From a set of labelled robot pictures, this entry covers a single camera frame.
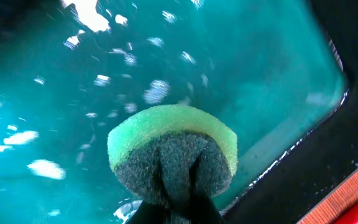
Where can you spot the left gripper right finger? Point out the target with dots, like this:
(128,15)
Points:
(200,209)

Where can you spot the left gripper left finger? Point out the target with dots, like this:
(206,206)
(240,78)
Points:
(154,205)

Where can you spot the green scrubbing sponge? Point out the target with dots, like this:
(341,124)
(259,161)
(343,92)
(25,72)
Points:
(166,153)

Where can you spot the black tray with water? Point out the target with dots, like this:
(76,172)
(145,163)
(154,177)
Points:
(283,75)

